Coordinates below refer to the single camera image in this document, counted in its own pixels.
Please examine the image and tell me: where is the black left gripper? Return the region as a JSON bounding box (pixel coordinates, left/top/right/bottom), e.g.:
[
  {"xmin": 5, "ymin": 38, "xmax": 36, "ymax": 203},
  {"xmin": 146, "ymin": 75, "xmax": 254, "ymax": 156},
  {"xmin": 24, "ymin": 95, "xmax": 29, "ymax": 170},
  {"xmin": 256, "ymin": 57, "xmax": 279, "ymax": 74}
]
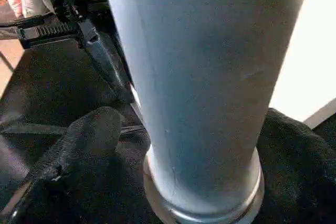
[{"xmin": 16, "ymin": 0, "xmax": 135, "ymax": 105}]

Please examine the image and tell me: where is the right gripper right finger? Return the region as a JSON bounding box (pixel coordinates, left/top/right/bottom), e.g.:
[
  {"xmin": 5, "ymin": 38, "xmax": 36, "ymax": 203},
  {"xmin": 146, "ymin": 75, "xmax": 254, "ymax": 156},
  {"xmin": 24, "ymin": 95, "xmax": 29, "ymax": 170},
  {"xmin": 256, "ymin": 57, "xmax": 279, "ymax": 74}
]
[{"xmin": 255, "ymin": 108, "xmax": 336, "ymax": 224}]

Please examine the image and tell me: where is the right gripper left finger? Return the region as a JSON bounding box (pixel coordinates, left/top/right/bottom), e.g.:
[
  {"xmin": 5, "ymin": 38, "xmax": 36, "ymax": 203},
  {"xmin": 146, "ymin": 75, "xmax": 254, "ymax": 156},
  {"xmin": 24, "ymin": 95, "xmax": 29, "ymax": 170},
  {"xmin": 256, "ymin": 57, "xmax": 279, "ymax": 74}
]
[{"xmin": 0, "ymin": 106, "xmax": 127, "ymax": 224}]

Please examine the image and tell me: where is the white plastic table leg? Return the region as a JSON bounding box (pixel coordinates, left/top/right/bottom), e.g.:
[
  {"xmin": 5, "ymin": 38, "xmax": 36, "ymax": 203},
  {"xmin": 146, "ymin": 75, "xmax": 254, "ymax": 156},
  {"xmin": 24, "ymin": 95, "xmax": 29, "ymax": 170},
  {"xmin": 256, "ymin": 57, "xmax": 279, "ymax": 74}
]
[{"xmin": 100, "ymin": 0, "xmax": 314, "ymax": 224}]

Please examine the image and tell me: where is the white plastic table top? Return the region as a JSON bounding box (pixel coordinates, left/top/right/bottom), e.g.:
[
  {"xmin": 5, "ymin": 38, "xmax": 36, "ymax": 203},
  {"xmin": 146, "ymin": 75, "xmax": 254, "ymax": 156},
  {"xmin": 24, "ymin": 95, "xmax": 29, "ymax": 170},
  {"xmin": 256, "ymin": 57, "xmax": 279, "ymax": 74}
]
[{"xmin": 269, "ymin": 0, "xmax": 336, "ymax": 130}]

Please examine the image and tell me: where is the black table mat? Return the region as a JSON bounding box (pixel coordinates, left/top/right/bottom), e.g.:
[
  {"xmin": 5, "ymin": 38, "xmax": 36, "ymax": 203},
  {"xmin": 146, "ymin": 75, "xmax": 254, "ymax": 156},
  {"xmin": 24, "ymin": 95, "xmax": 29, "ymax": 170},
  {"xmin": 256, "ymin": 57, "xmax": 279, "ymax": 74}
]
[{"xmin": 0, "ymin": 38, "xmax": 336, "ymax": 224}]

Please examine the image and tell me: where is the black metal table leg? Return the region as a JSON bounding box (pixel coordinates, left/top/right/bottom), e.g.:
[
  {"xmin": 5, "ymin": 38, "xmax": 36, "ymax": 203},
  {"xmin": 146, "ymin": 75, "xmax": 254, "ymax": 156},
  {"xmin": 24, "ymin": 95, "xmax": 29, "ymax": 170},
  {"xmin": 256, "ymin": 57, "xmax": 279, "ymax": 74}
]
[{"xmin": 0, "ymin": 51, "xmax": 15, "ymax": 73}]

